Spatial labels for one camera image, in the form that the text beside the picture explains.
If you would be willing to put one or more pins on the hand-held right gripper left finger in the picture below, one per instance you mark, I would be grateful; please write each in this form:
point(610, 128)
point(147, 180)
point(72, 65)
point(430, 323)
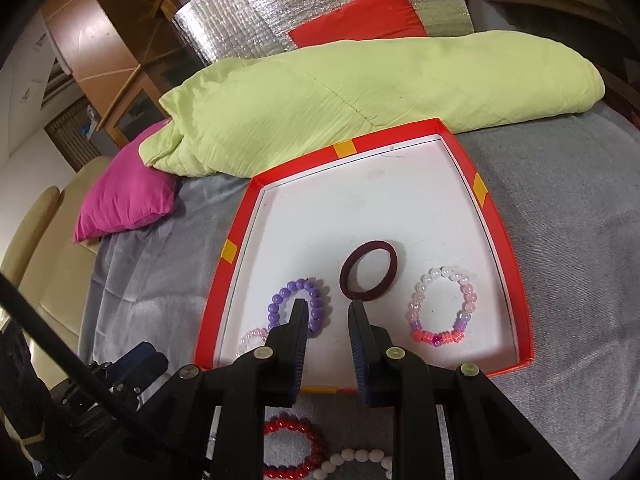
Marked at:
point(299, 345)

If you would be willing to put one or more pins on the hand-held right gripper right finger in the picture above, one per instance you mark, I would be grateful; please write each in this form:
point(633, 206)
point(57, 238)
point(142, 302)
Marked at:
point(358, 350)

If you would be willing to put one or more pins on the red box with white inside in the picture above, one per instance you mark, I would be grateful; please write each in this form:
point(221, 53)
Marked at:
point(400, 200)

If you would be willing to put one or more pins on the dark cloth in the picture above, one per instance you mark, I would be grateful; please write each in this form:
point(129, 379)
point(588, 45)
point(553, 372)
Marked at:
point(20, 400)

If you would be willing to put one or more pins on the cream sofa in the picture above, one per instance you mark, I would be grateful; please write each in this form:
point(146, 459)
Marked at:
point(40, 260)

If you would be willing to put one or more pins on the magenta pillow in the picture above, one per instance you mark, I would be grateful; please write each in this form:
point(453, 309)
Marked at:
point(125, 195)

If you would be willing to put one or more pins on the grey bedsheet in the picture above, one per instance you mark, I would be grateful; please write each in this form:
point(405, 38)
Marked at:
point(550, 260)

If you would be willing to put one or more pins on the light green quilt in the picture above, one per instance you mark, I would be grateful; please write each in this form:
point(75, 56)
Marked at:
point(350, 90)

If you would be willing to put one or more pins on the silver foil mat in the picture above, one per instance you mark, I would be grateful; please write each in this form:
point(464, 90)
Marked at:
point(250, 20)

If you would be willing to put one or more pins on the red cushion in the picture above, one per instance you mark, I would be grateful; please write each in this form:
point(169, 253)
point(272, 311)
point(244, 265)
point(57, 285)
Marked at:
point(360, 15)

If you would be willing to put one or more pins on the wooden cabinet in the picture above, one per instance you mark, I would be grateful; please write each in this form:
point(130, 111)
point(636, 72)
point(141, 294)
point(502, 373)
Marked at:
point(100, 20)

